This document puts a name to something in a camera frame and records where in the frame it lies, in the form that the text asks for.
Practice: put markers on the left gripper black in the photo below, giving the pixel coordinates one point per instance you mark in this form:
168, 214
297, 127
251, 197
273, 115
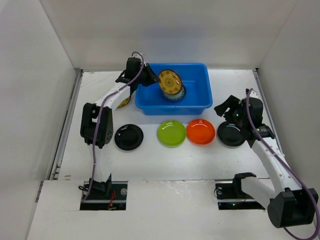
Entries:
153, 77

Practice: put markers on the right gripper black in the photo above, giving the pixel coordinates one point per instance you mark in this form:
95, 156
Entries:
229, 108

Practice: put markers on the yellow patterned plate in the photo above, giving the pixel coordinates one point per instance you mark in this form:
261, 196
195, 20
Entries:
170, 82
125, 102

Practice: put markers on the blue floral plate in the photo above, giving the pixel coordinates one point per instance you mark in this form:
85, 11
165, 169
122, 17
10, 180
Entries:
176, 97

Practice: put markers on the black plate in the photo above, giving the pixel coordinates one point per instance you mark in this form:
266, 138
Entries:
128, 137
230, 135

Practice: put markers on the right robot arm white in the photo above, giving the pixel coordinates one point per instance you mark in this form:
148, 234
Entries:
287, 203

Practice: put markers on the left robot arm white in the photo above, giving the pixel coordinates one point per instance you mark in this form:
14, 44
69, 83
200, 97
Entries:
97, 118

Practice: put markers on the orange plate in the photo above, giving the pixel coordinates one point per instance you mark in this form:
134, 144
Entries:
200, 132

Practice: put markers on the green plate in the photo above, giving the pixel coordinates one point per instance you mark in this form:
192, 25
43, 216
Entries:
171, 133

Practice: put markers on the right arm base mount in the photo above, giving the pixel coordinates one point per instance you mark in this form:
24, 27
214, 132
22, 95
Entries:
228, 199

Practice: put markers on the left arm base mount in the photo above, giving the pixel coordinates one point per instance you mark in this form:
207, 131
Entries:
116, 200

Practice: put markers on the metal side rail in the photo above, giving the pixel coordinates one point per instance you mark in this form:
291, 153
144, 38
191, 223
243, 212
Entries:
61, 146

